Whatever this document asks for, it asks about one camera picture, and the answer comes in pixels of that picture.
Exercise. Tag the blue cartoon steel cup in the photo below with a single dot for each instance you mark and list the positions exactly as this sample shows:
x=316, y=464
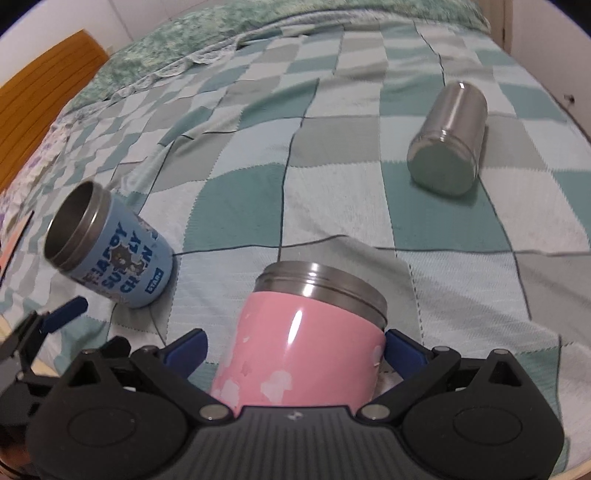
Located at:
x=100, y=243

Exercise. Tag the checkered green grey bedsheet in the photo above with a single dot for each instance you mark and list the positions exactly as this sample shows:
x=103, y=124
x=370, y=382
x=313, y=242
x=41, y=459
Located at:
x=291, y=145

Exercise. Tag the orange wooden headboard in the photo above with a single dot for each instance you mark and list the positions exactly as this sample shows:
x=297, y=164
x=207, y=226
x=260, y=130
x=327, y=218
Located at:
x=32, y=99

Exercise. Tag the plain stainless steel cup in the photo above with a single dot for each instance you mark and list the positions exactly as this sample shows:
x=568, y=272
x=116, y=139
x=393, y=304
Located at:
x=444, y=156

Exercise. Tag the pink steel cup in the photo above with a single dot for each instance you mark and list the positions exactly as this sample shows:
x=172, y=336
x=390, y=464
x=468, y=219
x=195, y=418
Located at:
x=308, y=335

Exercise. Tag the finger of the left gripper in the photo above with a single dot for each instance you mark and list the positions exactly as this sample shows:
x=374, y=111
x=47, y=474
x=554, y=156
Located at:
x=61, y=316

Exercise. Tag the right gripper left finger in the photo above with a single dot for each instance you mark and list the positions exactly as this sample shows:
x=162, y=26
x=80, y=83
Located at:
x=168, y=369

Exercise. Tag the purple floral pillow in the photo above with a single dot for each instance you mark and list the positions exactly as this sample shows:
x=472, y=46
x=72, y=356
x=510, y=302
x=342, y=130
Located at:
x=14, y=196

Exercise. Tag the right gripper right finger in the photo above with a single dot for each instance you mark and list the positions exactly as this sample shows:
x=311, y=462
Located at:
x=424, y=373

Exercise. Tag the green floral quilt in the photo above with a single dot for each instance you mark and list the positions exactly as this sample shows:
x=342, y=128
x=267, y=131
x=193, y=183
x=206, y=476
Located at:
x=200, y=29

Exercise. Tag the pink smartphone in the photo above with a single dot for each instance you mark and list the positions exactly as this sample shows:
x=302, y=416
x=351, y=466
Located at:
x=9, y=250

